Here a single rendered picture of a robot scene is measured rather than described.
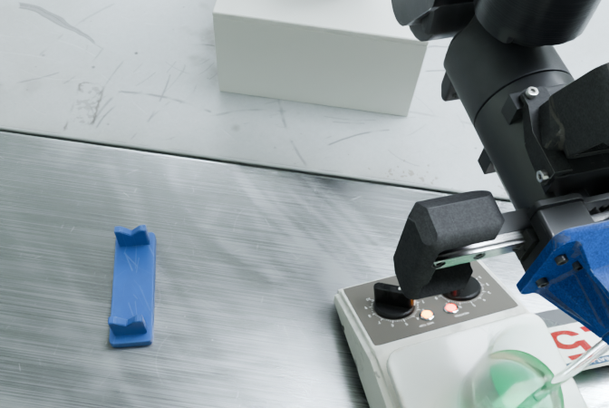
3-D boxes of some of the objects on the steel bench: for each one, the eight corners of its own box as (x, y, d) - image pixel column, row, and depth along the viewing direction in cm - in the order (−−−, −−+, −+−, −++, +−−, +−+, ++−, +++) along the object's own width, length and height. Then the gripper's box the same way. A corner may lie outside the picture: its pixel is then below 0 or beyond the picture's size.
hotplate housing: (330, 302, 56) (338, 260, 49) (468, 266, 58) (495, 221, 52) (429, 598, 44) (458, 597, 38) (596, 537, 47) (652, 525, 40)
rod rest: (118, 238, 58) (110, 218, 55) (156, 237, 58) (150, 216, 55) (111, 348, 53) (101, 333, 50) (153, 345, 53) (147, 329, 50)
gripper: (647, 115, 40) (817, 363, 31) (353, 170, 36) (459, 463, 28) (704, 42, 35) (925, 314, 26) (369, 97, 31) (503, 430, 23)
